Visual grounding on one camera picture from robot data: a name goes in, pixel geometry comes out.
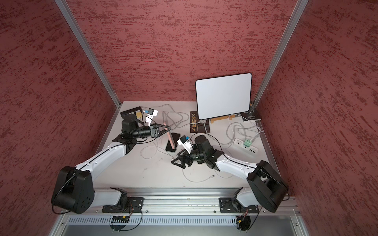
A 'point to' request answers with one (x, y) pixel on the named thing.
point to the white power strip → (239, 144)
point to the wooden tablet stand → (213, 119)
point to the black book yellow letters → (197, 125)
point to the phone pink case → (168, 132)
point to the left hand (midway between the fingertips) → (168, 130)
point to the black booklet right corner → (252, 114)
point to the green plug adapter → (247, 143)
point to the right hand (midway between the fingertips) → (176, 160)
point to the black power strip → (131, 111)
